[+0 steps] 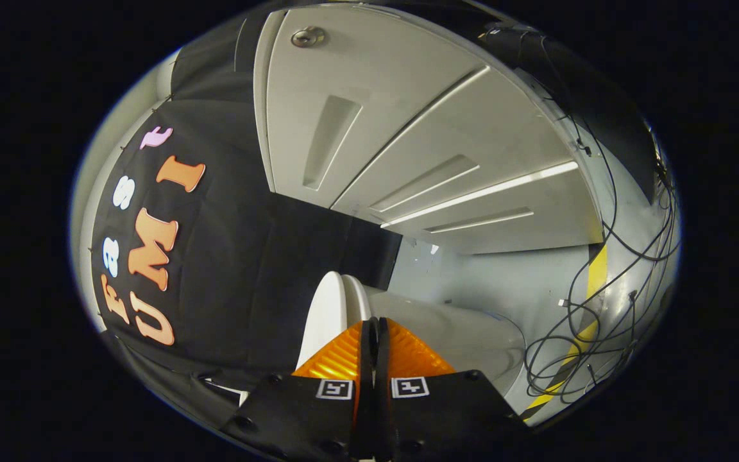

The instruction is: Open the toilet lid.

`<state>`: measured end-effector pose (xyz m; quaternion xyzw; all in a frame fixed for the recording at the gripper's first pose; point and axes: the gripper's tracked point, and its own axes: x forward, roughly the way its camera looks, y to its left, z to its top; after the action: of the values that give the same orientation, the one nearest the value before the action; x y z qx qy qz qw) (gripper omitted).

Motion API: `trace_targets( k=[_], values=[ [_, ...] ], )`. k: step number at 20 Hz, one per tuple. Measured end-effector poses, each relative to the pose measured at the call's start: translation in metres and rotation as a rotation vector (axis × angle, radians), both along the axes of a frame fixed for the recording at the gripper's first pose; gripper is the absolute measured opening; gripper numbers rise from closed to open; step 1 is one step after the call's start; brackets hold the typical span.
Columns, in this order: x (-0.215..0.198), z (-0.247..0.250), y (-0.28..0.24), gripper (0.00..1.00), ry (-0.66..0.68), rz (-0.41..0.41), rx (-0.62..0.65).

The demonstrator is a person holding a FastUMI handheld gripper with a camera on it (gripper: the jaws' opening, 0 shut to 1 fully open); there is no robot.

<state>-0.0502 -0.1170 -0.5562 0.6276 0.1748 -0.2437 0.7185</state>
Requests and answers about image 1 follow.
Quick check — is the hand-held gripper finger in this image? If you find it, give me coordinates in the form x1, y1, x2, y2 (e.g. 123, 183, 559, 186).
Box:
222, 318, 378, 460
376, 317, 531, 461

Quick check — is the white toilet lid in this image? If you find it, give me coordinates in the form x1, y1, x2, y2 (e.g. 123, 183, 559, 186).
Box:
296, 271, 351, 372

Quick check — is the black backdrop cloth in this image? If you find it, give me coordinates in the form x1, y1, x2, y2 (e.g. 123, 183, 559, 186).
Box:
90, 0, 662, 392

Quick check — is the yellow black floor tape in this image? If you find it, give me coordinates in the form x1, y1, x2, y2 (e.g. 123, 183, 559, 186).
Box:
523, 244, 607, 421

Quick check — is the tangle of black cables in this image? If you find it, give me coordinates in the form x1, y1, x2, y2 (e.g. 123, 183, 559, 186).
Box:
523, 38, 681, 402

